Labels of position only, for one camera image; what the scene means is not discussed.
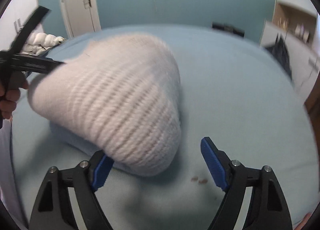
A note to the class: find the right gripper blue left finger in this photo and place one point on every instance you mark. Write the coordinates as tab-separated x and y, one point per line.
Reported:
52	208

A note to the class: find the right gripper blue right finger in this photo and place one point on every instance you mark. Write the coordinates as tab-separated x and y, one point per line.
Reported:
267	208

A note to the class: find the white and blue knit sweater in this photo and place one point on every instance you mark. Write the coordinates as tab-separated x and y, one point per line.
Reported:
121	94

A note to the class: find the person left hand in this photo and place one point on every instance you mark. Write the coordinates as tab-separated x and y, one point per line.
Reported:
10	92

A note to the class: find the white puffer jacket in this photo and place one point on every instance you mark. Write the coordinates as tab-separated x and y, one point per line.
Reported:
39	43

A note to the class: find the white wardrobe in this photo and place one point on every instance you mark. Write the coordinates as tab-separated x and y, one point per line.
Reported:
14	18

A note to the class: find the white room door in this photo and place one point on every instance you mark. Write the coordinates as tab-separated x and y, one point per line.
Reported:
80	17

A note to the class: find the dark wooden chair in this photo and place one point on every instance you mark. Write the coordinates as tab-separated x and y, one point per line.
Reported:
312	107

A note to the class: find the light blue bed sheet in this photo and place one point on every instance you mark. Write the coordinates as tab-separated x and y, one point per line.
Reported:
235	93

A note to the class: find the black plastic bag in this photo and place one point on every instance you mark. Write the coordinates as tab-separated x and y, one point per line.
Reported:
280	53

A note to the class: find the black and white cardboard box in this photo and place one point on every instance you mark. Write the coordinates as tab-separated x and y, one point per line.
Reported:
229	29

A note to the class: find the white cabinet unit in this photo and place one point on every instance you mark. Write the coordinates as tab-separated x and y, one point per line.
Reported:
296	22

